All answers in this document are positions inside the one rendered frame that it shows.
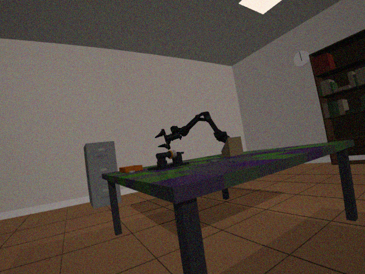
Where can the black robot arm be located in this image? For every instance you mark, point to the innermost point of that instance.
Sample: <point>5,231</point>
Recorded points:
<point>221,136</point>

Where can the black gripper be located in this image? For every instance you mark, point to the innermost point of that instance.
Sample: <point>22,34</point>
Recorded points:
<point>167,139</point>

